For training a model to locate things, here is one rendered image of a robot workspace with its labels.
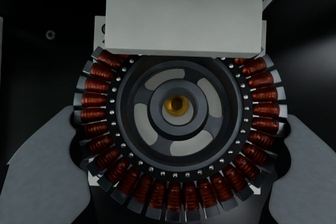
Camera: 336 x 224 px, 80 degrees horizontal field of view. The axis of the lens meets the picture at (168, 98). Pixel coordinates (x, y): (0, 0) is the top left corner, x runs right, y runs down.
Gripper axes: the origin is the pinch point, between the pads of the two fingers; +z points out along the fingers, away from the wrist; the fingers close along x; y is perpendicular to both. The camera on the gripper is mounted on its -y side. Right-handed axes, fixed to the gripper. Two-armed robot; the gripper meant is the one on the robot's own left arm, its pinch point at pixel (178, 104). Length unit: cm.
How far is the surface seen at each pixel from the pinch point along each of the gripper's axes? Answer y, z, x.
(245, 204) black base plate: 11.0, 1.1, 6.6
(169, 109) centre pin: 1.9, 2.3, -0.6
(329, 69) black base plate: 0.2, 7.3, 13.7
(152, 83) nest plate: 1.2, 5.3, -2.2
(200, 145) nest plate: 5.7, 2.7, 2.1
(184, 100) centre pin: 1.2, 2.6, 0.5
